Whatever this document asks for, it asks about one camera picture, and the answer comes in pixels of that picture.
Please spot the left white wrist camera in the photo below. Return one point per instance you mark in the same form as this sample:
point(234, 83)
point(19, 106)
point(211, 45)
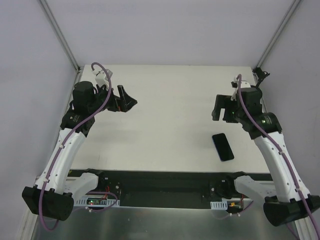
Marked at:
point(100, 78)

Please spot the white cable duct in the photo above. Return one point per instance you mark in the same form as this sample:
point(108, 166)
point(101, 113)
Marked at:
point(219, 205)
point(96, 202)

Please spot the right white cable duct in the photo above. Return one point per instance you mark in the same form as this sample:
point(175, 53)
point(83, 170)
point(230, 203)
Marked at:
point(219, 205)

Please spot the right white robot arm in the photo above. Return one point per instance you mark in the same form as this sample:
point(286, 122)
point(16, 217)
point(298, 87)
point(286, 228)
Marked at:
point(291, 200)

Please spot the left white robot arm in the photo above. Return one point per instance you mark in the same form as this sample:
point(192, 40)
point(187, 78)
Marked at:
point(51, 196)

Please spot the blue smartphone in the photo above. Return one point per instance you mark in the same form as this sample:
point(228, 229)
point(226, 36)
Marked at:
point(223, 147)

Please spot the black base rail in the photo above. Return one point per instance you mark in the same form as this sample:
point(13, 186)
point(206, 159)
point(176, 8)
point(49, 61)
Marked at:
point(155, 189)

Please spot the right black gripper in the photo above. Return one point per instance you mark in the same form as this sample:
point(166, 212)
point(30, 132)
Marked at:
point(225, 110)

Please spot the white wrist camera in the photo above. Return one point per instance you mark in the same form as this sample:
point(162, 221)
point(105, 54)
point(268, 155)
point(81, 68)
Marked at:
point(235, 84)
point(100, 78)

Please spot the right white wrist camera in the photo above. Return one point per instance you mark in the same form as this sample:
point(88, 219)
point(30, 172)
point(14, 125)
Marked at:
point(235, 84)

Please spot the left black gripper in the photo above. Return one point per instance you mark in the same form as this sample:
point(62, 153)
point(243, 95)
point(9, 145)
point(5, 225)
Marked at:
point(119, 103)

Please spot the left white cable duct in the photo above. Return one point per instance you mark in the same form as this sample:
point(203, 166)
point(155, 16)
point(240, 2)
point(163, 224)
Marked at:
point(96, 202)

